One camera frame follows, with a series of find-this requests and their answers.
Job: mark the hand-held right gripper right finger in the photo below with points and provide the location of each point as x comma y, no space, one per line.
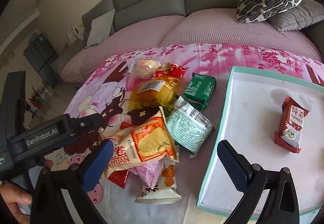
232,165

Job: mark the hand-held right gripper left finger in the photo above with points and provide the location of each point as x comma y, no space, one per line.
99,163

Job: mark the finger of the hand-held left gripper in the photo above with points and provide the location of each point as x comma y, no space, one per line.
87,122

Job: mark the red gold packet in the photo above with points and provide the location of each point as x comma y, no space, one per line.
119,178

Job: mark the pink snack packet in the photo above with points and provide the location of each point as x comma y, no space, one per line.
149,173

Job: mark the orange cream egg roll packet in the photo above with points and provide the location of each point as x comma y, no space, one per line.
146,143

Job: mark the white box with teal rim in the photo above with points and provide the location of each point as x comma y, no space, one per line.
253,112

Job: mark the pale green snack packet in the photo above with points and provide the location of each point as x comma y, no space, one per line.
187,127

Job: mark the white snack packet orange print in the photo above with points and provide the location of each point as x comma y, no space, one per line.
164,188

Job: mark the yellow clear snack packet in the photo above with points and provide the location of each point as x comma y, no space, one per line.
151,94

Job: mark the red white snack packet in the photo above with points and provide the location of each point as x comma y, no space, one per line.
291,122

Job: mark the person's left hand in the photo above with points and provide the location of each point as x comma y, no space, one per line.
15,197

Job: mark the dark upright panel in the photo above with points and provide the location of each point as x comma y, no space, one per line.
15,97

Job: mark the black cabinet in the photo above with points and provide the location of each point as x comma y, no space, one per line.
40,59

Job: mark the clear bun packet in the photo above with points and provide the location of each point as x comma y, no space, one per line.
144,67

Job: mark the dark green snack packet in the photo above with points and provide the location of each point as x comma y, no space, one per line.
200,89

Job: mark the pale grey pillow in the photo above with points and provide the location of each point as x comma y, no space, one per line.
101,27

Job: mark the red candy packet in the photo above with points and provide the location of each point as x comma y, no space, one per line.
174,70

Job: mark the pink printed blanket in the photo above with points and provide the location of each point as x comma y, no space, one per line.
227,56

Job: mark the pink sofa cover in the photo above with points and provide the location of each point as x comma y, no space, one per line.
202,29

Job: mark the grey quilted cushion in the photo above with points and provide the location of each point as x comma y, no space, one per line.
298,16

